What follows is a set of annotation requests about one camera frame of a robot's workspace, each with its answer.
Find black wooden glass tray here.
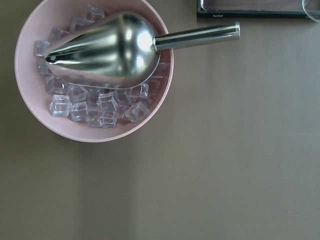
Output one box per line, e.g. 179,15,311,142
196,0,311,20

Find clear fake ice cubes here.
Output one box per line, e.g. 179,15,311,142
35,20,161,128

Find steel ice scoop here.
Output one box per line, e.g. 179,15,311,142
44,12,241,90

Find pink bowl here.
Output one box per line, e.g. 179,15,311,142
14,0,174,143

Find clear wine glass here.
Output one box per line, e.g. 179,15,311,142
302,0,320,23

